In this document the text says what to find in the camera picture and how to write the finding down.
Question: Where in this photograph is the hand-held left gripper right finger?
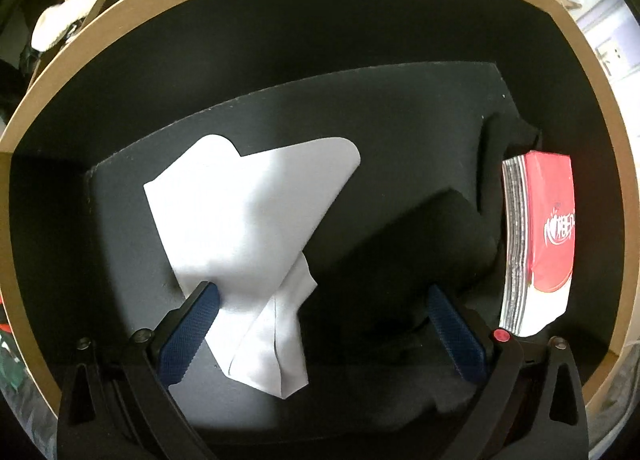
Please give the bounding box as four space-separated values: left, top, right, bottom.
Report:
427 284 591 460

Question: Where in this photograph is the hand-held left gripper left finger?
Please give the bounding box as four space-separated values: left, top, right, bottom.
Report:
56 281 221 460

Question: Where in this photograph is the black cloth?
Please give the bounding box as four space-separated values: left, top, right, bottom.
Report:
295 113 545 433

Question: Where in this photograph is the white paper sheet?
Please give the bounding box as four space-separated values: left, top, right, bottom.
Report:
143 134 362 398

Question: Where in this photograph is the red tissue pack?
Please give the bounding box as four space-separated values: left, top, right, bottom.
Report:
499 150 576 338

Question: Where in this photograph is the large black storage box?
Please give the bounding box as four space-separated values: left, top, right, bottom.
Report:
0 0 633 460

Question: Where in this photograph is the green plastic bag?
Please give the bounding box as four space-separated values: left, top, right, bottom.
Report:
0 335 23 391

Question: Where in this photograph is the purple drawer cabinet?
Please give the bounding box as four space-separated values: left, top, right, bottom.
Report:
580 0 640 91

